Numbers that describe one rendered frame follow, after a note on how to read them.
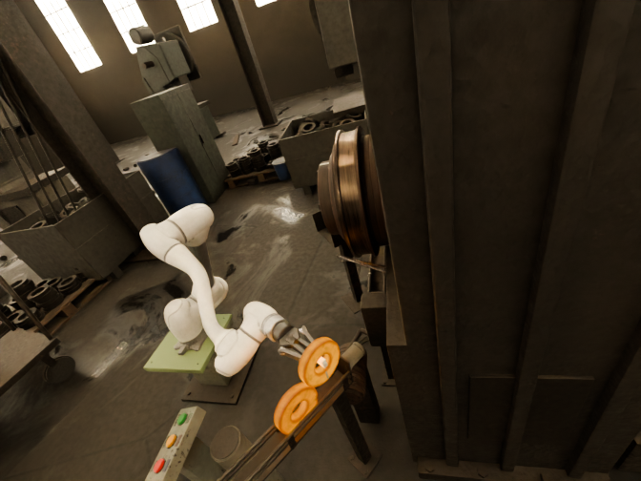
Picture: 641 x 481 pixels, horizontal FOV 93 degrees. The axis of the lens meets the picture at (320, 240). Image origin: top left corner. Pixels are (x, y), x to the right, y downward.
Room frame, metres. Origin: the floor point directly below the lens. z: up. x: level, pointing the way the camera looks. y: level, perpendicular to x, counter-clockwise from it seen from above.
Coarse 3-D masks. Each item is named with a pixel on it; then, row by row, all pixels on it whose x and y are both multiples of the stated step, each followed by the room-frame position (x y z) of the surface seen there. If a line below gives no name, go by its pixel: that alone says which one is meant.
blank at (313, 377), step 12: (312, 348) 0.60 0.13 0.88; (324, 348) 0.61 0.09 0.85; (336, 348) 0.63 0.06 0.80; (300, 360) 0.58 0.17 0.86; (312, 360) 0.58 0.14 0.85; (336, 360) 0.61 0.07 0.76; (300, 372) 0.56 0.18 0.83; (312, 372) 0.56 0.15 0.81; (324, 372) 0.58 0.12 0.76; (312, 384) 0.55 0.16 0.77
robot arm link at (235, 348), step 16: (176, 256) 1.09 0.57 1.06; (192, 256) 1.10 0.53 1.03; (192, 272) 1.04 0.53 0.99; (208, 288) 0.99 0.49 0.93; (208, 304) 0.93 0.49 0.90; (208, 320) 0.88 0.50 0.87; (208, 336) 0.84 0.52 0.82; (224, 336) 0.80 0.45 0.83; (240, 336) 0.79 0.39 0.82; (224, 352) 0.75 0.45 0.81; (240, 352) 0.75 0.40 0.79; (224, 368) 0.72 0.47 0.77; (240, 368) 0.73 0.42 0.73
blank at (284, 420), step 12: (300, 384) 0.56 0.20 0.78; (288, 396) 0.52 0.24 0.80; (300, 396) 0.53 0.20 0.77; (312, 396) 0.54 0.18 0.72; (276, 408) 0.51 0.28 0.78; (288, 408) 0.50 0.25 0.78; (300, 408) 0.54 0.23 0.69; (276, 420) 0.49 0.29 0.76; (288, 420) 0.49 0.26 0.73; (300, 420) 0.51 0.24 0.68; (288, 432) 0.48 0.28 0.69
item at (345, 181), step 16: (336, 144) 0.94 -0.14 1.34; (352, 144) 0.93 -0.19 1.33; (336, 160) 0.89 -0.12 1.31; (352, 160) 0.87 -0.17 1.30; (336, 176) 0.85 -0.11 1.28; (352, 176) 0.84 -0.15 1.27; (336, 192) 0.83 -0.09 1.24; (352, 192) 0.82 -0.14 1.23; (352, 208) 0.80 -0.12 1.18; (352, 224) 0.79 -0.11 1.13; (352, 240) 0.80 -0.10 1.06
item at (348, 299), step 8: (320, 216) 1.70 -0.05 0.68; (320, 224) 1.69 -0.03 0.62; (320, 232) 1.66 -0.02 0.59; (328, 240) 1.52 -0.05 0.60; (336, 240) 1.44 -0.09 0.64; (344, 240) 1.45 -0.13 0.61; (344, 248) 1.53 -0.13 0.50; (352, 256) 1.54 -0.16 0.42; (344, 264) 1.57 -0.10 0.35; (352, 264) 1.54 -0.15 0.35; (352, 272) 1.53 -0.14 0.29; (352, 280) 1.53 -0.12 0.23; (352, 288) 1.55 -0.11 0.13; (360, 288) 1.54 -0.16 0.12; (344, 296) 1.63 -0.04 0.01; (352, 296) 1.60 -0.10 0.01; (360, 296) 1.54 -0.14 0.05; (352, 304) 1.52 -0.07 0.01; (360, 304) 1.50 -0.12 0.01
